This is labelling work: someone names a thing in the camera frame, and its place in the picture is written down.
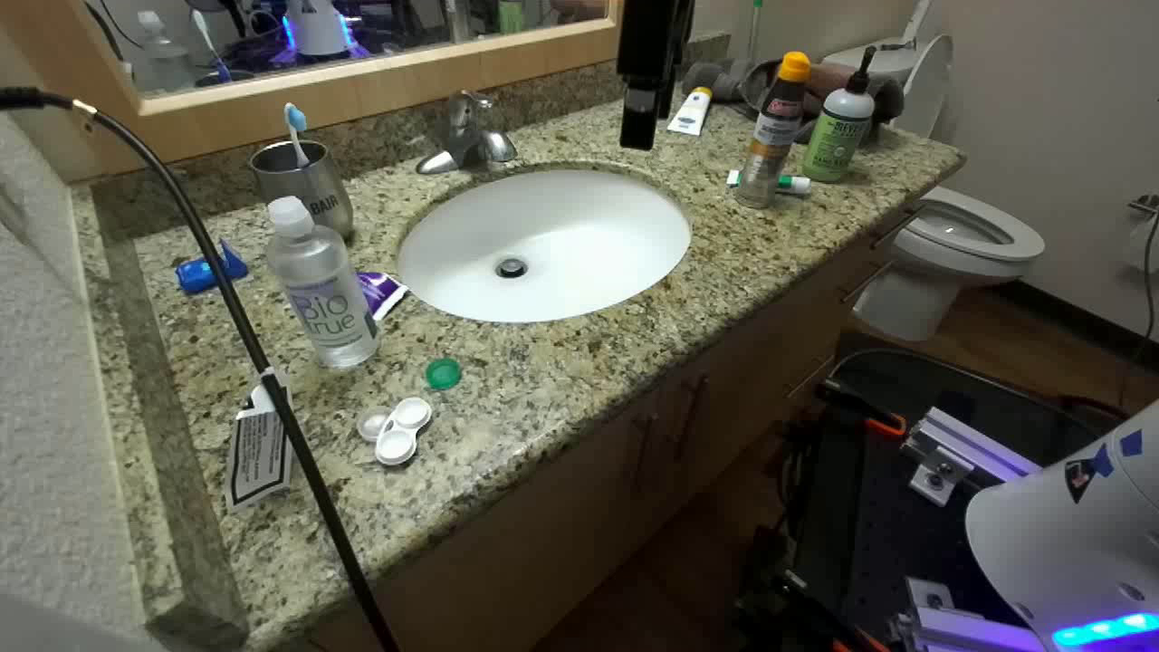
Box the silver bottle with orange cap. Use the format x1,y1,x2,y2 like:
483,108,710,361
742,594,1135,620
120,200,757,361
740,50,813,206

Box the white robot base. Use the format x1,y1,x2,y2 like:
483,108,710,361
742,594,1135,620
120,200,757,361
963,404,1159,652

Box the green bottle cap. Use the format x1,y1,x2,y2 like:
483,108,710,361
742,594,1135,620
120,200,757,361
425,359,464,392

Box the clear plastic water bottle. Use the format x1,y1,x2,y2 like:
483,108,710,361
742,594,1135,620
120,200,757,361
268,195,377,373

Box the white oval sink basin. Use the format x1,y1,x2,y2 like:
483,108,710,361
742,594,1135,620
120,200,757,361
399,166,693,325

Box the purple toothpaste tube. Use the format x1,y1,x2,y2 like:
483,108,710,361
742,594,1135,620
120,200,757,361
359,272,411,322

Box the chrome faucet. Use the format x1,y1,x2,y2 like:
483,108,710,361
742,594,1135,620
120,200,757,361
416,92,519,175

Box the white contact lens case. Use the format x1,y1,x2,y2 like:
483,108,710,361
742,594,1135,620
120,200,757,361
355,398,434,466

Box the wooden vanity cabinet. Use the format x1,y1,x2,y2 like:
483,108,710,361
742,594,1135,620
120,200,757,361
305,195,920,652

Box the white tube with yellow label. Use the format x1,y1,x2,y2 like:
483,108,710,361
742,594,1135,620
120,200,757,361
666,87,714,139

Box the small green toothpaste tube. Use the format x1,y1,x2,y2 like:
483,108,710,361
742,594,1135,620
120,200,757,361
726,171,813,200

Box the black hanging device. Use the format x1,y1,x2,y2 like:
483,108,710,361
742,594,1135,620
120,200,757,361
616,0,696,151

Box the grey metal cup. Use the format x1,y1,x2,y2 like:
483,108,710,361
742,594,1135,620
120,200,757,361
251,140,355,241

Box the white and blue toothbrush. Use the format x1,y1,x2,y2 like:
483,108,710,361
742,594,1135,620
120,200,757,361
282,103,308,166

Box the black equipment cart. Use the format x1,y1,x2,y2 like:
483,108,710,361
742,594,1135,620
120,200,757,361
731,349,1124,652

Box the white toilet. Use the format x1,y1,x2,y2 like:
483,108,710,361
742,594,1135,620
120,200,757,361
850,33,1046,340

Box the blue plastic object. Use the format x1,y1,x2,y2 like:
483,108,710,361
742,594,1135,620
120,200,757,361
173,243,251,296

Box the wooden framed mirror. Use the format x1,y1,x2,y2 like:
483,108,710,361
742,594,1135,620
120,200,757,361
0,0,626,190

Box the black cable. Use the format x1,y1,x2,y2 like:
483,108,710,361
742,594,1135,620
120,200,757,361
0,85,404,652

